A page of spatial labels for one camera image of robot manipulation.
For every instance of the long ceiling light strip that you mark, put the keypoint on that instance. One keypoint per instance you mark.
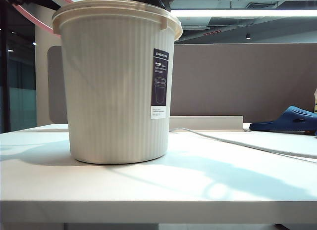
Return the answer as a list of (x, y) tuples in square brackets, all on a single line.
[(247, 13)]

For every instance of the blue rubber slipper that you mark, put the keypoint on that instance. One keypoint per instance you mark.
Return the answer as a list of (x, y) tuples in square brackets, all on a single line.
[(292, 121)]

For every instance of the brown desk partition panel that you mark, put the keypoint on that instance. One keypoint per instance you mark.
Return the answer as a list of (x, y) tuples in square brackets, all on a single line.
[(235, 79)]

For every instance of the grey rounded partition panel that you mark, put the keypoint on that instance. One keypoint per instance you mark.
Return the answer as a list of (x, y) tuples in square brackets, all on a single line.
[(55, 86)]

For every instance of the cream ribbed plastic trash can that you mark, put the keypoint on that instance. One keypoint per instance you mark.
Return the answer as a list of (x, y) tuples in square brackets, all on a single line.
[(111, 91)]

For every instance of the black ceiling spotlight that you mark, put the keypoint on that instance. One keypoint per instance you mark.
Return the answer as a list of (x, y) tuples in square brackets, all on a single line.
[(248, 37)]

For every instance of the ceiling air vent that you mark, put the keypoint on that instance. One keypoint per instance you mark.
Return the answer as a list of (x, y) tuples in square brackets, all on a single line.
[(260, 5)]

